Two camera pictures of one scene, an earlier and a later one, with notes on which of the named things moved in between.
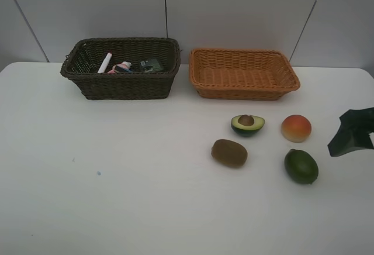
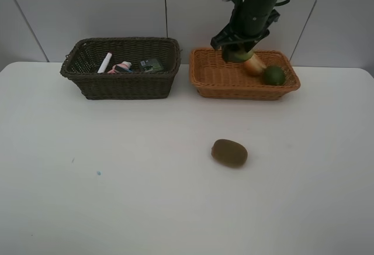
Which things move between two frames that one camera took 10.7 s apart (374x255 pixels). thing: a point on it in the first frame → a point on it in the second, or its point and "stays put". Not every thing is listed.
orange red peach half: [295, 128] → [253, 66]
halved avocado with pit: [247, 125] → [236, 53]
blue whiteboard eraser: [121, 69] stays put
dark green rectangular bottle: [151, 65] stays put
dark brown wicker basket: [86, 55] stays put
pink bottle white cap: [124, 65] stays put
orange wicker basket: [241, 74] stays put
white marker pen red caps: [105, 62] stays put
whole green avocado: [301, 166] → [274, 75]
